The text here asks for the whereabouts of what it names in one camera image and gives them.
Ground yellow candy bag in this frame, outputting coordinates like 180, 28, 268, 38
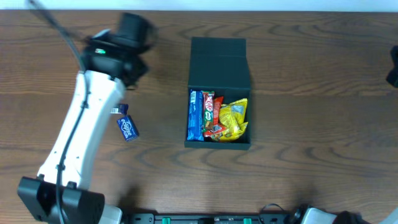
219, 98, 248, 142

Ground dark green box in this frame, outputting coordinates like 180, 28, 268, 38
184, 37, 252, 151

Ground dark blue chocolate bar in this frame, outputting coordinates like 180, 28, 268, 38
110, 104, 129, 115

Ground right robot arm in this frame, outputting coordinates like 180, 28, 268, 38
285, 46, 397, 224

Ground blue Eclipse mints tin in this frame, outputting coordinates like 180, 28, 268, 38
117, 115, 139, 142

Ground blue Oreo cookie pack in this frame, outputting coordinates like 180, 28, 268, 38
187, 90, 204, 141

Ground KitKat Milo bar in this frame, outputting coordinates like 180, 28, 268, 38
203, 91, 215, 130

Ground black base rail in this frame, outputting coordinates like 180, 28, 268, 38
121, 213, 301, 224

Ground red candy bag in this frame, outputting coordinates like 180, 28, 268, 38
203, 96, 226, 142

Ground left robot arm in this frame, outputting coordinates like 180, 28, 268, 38
17, 13, 154, 223

